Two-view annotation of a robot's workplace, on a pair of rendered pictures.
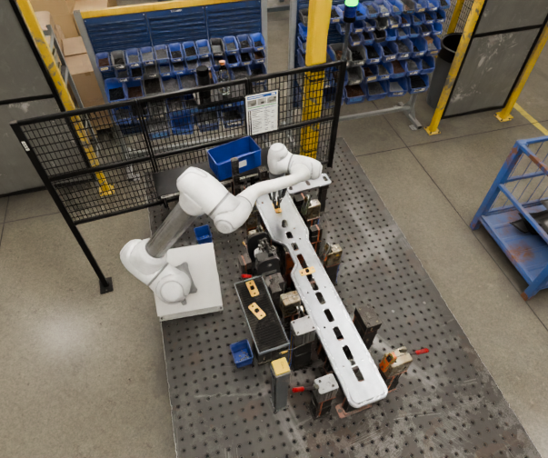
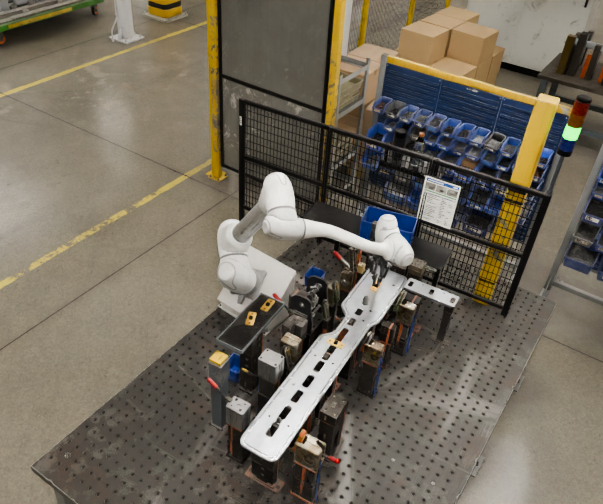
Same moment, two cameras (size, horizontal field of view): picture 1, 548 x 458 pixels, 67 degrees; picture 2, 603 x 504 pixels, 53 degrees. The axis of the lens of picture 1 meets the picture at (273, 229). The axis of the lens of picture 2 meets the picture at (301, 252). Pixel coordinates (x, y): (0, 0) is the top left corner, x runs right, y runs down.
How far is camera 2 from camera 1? 1.60 m
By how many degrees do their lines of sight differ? 35
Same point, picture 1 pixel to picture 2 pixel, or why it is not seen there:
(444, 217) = not seen: outside the picture
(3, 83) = (293, 83)
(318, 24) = (527, 142)
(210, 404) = (180, 379)
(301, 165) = (389, 242)
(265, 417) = (200, 420)
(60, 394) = (137, 327)
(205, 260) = (280, 281)
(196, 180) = (274, 181)
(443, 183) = not seen: outside the picture
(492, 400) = not seen: outside the picture
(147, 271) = (224, 246)
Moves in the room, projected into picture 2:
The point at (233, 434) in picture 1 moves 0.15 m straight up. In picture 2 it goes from (169, 407) to (167, 387)
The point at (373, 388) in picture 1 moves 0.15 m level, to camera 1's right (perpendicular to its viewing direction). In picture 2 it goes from (268, 447) to (292, 473)
